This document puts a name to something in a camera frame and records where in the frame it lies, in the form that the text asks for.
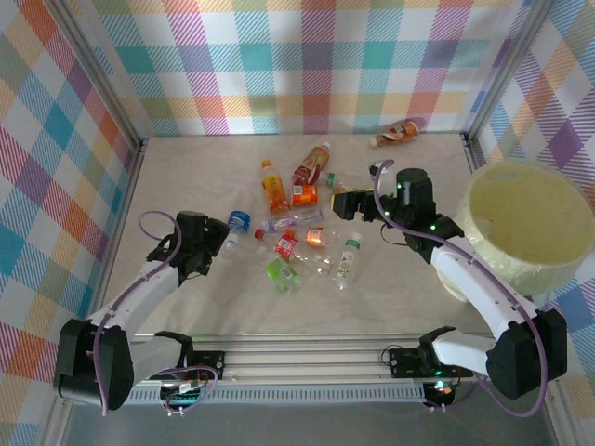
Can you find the red tea bottle white cap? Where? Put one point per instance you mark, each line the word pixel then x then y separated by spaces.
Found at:
pixel 310 163

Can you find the clear bottle small orange label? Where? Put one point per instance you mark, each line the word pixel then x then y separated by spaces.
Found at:
pixel 314 236

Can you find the blue label clear bottle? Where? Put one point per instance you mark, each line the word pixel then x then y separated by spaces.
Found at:
pixel 239 220

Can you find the green print bottle white cap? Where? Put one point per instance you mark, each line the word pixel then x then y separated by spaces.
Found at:
pixel 347 260

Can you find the pale yellow round bin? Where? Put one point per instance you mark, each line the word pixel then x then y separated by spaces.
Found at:
pixel 525 218

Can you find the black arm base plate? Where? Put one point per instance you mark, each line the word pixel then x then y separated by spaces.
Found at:
pixel 402 362
pixel 209 360

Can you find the clear bottle red cap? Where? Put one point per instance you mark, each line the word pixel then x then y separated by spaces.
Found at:
pixel 283 224

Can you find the clear bottle green cap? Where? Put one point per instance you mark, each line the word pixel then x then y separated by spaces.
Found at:
pixel 341 179

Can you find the aluminium frame post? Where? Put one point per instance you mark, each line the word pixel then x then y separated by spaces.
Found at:
pixel 504 69
pixel 104 79

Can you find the brown orange label bottle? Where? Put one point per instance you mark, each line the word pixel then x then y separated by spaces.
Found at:
pixel 400 132

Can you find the orange juice bottle yellow cap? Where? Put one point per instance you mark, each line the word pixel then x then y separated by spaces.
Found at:
pixel 275 190

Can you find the crushed green label bottle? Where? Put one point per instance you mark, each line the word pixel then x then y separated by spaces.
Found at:
pixel 279 271

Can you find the green terminal circuit board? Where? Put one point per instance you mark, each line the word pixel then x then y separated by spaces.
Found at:
pixel 183 398

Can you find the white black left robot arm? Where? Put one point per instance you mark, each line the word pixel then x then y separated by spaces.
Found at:
pixel 144 290

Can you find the circuit board with lit LED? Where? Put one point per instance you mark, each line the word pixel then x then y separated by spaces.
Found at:
pixel 441 391

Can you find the red label clear bottle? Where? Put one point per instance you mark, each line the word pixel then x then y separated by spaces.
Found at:
pixel 287 245

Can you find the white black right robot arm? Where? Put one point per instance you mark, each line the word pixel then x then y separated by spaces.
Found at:
pixel 483 288

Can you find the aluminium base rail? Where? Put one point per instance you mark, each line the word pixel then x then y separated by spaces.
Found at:
pixel 302 362

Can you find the aluminium side rail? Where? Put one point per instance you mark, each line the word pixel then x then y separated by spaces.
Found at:
pixel 124 204
pixel 473 158

